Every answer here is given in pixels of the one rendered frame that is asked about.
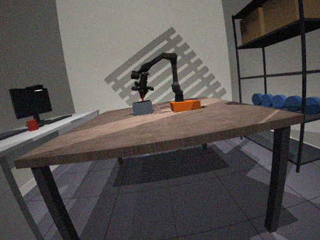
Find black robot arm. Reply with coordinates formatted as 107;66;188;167
131;53;184;102

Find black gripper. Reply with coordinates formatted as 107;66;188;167
131;80;154;98

